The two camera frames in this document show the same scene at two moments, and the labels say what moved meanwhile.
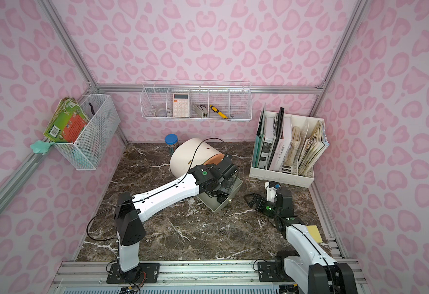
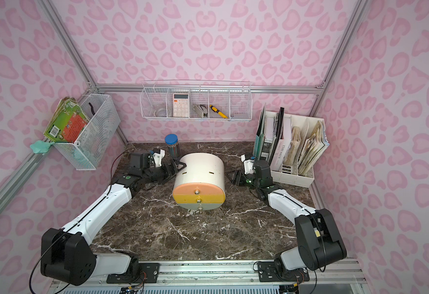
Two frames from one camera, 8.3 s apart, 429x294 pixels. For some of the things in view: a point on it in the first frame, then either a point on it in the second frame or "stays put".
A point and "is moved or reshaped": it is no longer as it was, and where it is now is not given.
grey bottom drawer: [212, 203] -> [200, 206]
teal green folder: [259, 143] stays put
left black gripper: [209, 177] -> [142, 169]
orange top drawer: [214, 159] is moved or reshaped
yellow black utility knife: [220, 113] stays put
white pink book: [283, 146] stays put
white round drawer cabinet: [192, 152] is moved or reshaped
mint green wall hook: [41, 147] stays put
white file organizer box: [286, 147] stays put
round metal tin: [160, 113] stays put
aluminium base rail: [176, 277] stays put
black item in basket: [92, 108] stays put
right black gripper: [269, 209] -> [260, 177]
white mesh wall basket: [87, 152] stays put
